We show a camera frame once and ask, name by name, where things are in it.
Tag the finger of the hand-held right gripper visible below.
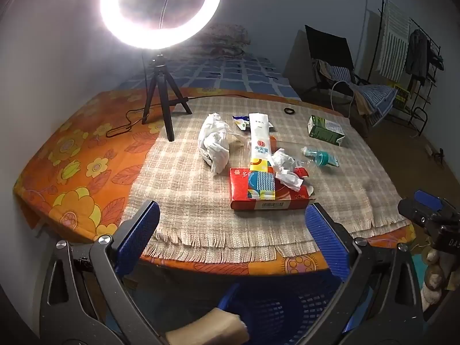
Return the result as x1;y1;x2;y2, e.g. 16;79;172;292
397;190;444;229

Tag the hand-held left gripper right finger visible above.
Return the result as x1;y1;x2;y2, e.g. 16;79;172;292
304;203;425;345

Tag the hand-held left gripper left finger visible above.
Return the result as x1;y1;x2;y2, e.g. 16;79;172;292
39;199;169;345

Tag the red tissue box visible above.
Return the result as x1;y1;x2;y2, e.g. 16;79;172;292
229;167;316;211

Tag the clear bottle with teal label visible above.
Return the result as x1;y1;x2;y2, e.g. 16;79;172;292
300;146;340;169

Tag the small white tissue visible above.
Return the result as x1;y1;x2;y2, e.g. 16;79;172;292
271;148;310;192

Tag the blue plastic basket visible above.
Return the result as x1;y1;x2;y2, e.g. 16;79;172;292
216;269;363;345

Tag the green white carton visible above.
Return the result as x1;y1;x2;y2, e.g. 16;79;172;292
308;115;346;147

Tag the white plastic bag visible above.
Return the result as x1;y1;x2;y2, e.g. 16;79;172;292
198;112;231;175

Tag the tall white patterned packet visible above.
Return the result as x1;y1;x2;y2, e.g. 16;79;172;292
248;112;277;201

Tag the white blue green snack wrapper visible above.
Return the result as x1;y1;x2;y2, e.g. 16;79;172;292
232;115;275;132

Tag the person's right hand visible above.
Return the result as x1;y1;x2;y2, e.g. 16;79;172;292
420;249;451;312

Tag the beige plaid fringed cloth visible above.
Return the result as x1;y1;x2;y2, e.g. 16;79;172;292
120;95;413;264

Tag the black drying rack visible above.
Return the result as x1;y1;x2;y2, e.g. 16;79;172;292
374;0;444;133

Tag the blue striped cloth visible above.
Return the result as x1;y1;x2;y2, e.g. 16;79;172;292
331;65;398;126

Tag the dark hanging garment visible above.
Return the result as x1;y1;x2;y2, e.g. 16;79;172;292
404;29;444;87

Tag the green striped towel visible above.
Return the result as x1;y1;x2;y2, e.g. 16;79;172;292
377;0;412;83

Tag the brown cardboard panel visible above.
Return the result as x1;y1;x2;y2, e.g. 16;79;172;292
284;30;313;90

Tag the bed with blue checked sheet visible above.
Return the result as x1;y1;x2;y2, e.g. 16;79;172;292
118;55;302;101

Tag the black folding chair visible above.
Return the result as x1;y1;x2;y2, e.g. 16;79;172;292
305;25;371;116

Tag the folded floral quilt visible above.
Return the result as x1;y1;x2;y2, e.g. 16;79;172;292
201;23;252;56

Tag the black power cable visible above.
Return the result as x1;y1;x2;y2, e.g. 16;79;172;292
106;95;248;138

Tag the white cable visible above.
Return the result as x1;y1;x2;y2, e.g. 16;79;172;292
331;81;354;116

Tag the white ring light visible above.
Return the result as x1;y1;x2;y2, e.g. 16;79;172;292
99;0;221;49

